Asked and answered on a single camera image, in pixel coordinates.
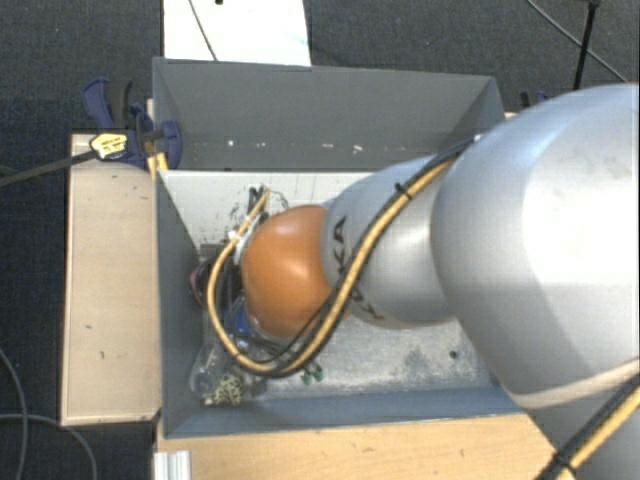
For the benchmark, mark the blue rounded object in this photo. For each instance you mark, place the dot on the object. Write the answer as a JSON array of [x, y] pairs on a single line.
[[239, 320]]

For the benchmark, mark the spotted toy animal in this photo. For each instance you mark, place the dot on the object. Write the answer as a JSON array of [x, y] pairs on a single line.
[[227, 389]]

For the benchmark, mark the clear glass cup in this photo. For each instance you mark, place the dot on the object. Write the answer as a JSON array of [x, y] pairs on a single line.
[[204, 370]]

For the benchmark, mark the dark red-brown round object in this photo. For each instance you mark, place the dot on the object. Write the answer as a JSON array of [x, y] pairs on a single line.
[[199, 283]]

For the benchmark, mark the pale wood flat board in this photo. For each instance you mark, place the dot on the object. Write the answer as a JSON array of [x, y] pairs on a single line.
[[112, 278]]

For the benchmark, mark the grey metal bin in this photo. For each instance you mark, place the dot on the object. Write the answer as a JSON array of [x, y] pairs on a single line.
[[310, 113]]

